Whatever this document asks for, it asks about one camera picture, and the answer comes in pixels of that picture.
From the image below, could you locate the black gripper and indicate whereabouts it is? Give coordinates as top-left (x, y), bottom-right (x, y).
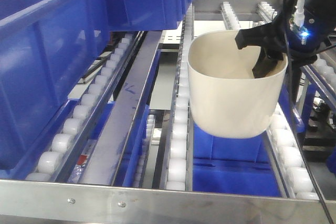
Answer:
top-left (235, 0), bottom-right (335, 78)

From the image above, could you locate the white plastic bin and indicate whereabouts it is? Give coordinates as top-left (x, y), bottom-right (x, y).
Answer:
top-left (187, 30), bottom-right (288, 138)

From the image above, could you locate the blue bin lower layer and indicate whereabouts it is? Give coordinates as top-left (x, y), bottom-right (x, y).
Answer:
top-left (193, 125), bottom-right (281, 197)

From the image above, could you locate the near left blue bin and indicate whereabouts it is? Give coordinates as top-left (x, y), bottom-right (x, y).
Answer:
top-left (1, 0), bottom-right (109, 170)

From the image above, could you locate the stainless steel shelf rack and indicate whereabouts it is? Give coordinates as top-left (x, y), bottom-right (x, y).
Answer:
top-left (0, 0), bottom-right (336, 224)

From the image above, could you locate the white roller track right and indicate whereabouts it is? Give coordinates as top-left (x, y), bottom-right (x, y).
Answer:
top-left (266, 105), bottom-right (319, 200)

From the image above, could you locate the white roller track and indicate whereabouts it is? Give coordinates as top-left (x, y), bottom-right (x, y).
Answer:
top-left (24, 32), bottom-right (136, 182)
top-left (165, 20), bottom-right (193, 191)
top-left (266, 105), bottom-right (319, 200)

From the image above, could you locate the white roller track middle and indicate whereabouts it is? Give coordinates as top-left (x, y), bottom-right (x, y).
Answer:
top-left (165, 20), bottom-right (193, 191)

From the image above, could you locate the white roller track left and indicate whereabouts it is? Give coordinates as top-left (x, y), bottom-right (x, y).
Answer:
top-left (24, 32), bottom-right (136, 182)

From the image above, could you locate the black cable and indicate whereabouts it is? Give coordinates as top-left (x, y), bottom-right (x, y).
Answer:
top-left (282, 0), bottom-right (333, 224)

